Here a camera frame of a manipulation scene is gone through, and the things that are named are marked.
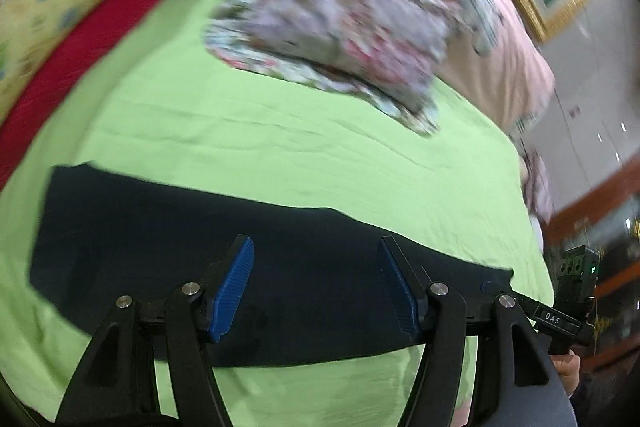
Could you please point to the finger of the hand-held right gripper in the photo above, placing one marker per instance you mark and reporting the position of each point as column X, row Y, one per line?
column 487, row 287

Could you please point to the floral ruffled pillow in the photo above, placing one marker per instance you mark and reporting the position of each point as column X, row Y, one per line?
column 325, row 17

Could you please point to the red towel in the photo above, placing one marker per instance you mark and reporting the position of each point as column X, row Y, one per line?
column 75, row 52

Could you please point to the brown wooden cabinet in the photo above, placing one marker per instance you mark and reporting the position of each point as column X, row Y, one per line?
column 600, row 197

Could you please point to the person's right hand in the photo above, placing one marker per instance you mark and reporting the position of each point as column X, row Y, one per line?
column 565, row 369

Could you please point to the pink bear print blanket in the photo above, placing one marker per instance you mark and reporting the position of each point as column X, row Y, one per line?
column 505, row 57

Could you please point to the black pants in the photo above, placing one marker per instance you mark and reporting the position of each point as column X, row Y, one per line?
column 310, row 257

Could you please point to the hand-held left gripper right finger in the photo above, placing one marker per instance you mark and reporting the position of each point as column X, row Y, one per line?
column 400, row 292

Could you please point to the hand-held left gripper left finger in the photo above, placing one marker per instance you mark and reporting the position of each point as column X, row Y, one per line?
column 232, row 287

